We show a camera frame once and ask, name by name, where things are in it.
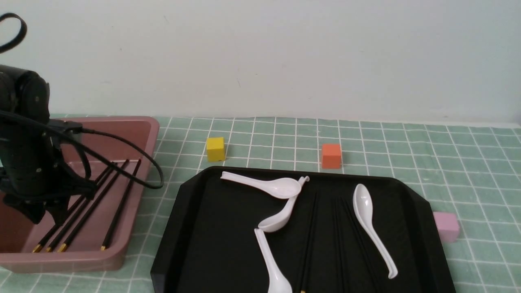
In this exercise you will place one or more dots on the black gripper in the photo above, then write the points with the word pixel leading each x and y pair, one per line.
pixel 34 169

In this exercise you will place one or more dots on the yellow cube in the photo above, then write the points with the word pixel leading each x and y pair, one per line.
pixel 215 149

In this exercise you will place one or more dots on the white spoon middle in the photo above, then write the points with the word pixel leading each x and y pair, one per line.
pixel 276 222

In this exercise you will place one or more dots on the white spoon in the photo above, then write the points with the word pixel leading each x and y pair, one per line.
pixel 363 209
pixel 276 222
pixel 278 283
pixel 282 188

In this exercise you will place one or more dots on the white spoon top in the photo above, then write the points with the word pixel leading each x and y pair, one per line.
pixel 282 188

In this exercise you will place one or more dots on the white spoon bottom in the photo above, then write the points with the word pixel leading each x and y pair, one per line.
pixel 278 283

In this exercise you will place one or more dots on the orange cube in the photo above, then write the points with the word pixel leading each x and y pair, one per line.
pixel 331 156

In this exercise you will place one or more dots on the black plastic tray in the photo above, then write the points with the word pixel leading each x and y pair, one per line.
pixel 209 244

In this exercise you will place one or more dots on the white spoon right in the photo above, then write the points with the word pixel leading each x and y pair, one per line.
pixel 363 209

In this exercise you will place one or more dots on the pink cube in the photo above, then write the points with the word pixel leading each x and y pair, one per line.
pixel 447 226

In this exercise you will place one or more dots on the green checkered tablecloth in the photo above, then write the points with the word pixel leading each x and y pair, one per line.
pixel 473 172

